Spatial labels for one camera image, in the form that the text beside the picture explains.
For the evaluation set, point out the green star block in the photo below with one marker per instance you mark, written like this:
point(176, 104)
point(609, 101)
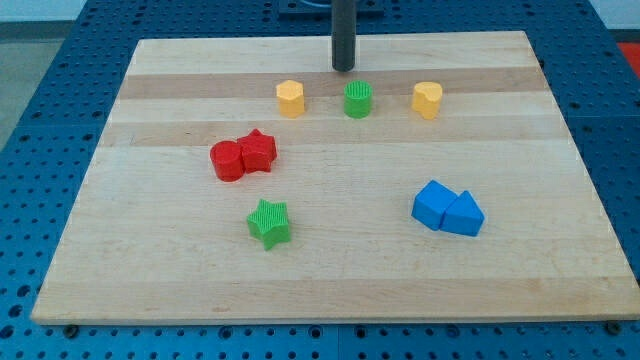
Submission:
point(269, 223)

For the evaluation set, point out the blue triangle block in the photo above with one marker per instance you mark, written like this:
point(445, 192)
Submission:
point(464, 216)

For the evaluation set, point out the red star block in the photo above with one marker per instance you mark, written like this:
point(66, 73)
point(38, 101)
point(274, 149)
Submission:
point(258, 151)

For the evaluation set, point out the green cylinder block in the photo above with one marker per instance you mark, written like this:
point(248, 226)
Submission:
point(357, 99)

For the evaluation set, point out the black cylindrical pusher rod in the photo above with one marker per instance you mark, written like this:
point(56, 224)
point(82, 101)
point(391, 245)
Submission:
point(343, 34)

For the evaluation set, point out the yellow heart block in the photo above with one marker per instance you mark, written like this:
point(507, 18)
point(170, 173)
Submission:
point(426, 99)

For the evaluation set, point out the blue cube block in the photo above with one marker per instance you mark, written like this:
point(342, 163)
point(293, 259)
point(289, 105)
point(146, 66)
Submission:
point(431, 203)

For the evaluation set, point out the red cylinder block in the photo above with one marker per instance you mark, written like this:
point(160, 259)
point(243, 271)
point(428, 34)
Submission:
point(226, 157)

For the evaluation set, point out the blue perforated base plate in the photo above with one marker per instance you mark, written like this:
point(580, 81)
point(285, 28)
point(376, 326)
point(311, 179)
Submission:
point(44, 161)

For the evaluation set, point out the dark blue robot mount plate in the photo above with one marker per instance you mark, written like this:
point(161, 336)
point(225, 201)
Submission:
point(322, 8)

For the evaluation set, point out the wooden board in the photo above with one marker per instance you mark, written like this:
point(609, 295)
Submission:
point(156, 238)

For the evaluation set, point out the yellow hexagon block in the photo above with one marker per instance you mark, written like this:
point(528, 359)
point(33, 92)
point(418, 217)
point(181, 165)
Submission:
point(290, 97)

